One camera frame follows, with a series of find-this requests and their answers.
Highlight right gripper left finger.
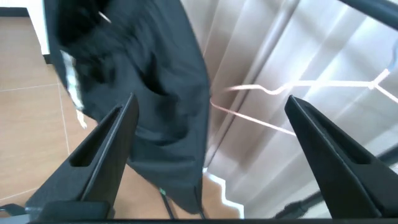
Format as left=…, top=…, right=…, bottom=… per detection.
left=24, top=92, right=140, bottom=220

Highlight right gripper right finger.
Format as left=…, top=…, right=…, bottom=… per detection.
left=284, top=95, right=398, bottom=219

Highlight black shorts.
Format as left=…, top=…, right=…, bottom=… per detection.
left=43, top=0, right=213, bottom=216

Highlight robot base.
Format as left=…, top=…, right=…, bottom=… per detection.
left=0, top=203, right=29, bottom=222

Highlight black clothes rack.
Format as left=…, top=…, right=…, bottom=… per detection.
left=160, top=0, right=398, bottom=219

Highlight beige curtain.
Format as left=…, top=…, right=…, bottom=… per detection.
left=180, top=0, right=398, bottom=219

